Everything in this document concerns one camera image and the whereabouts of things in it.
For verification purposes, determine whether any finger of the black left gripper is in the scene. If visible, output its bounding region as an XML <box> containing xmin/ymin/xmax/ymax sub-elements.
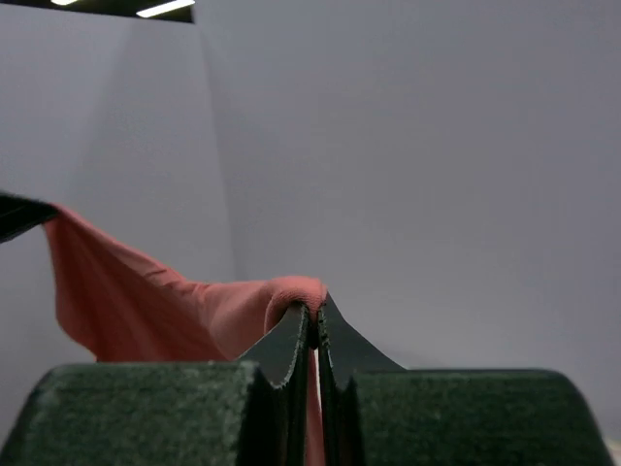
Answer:
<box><xmin>0</xmin><ymin>192</ymin><xmax>58</xmax><ymax>243</ymax></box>

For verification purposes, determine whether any salmon red t-shirt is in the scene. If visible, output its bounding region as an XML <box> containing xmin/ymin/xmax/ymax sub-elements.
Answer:
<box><xmin>44</xmin><ymin>208</ymin><xmax>327</xmax><ymax>465</ymax></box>

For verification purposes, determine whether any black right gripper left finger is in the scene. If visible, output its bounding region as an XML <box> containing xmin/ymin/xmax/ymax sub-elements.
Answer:
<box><xmin>1</xmin><ymin>304</ymin><xmax>310</xmax><ymax>465</ymax></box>

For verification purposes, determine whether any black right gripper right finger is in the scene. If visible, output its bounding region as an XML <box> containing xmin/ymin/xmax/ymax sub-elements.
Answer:
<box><xmin>317</xmin><ymin>299</ymin><xmax>613</xmax><ymax>466</ymax></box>

